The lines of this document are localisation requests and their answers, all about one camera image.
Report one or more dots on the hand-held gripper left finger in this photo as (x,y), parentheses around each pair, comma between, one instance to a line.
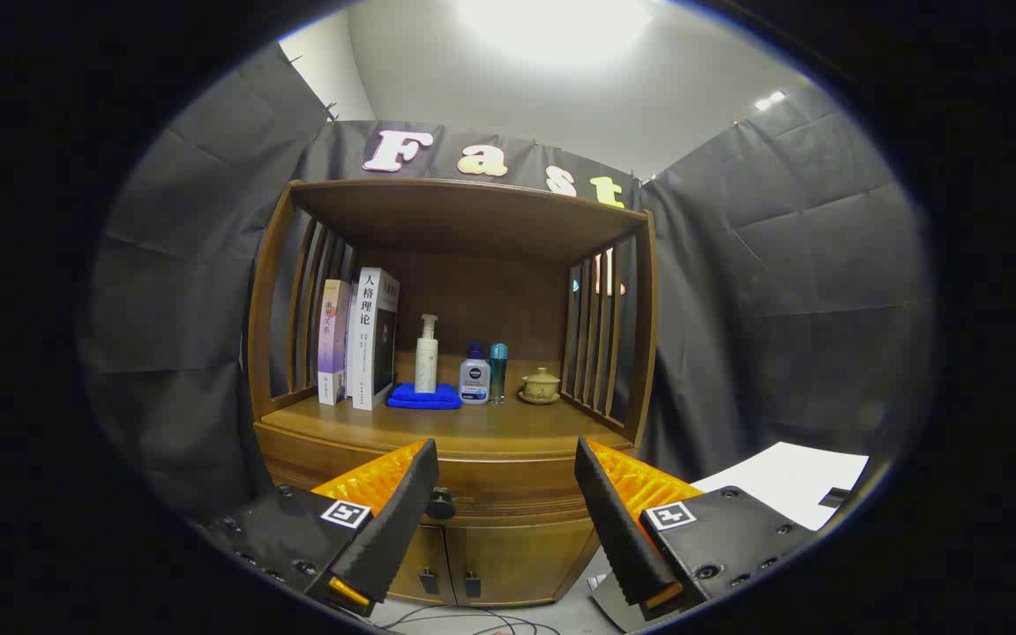
(393,529)

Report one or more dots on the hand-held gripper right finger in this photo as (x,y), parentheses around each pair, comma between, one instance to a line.
(618,529)

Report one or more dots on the black drawer knob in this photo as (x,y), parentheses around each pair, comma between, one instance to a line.
(440,503)

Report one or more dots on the wooden drawer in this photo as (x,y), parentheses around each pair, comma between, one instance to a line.
(508,485)

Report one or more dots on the wooden countertop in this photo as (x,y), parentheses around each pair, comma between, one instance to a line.
(508,423)

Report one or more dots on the wooden cabinet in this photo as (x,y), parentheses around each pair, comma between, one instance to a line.
(473,220)

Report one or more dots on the blue folded towel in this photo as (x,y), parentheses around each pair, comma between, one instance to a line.
(424,399)

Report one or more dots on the beige lidded teacup with saucer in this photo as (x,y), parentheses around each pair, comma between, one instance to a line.
(541,386)

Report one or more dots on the white bottle blue pump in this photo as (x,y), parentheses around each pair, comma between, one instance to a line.
(474,379)

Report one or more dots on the thick white book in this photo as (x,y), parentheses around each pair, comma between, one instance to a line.
(367,344)

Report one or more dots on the clear bottle teal cap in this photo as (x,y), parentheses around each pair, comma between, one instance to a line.
(498,366)

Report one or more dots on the purple book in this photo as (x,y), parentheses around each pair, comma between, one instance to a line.
(332,339)

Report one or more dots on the black backdrop cloth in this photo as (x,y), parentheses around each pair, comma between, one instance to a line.
(781,265)

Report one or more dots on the ceiling light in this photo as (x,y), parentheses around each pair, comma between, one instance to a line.
(770,100)

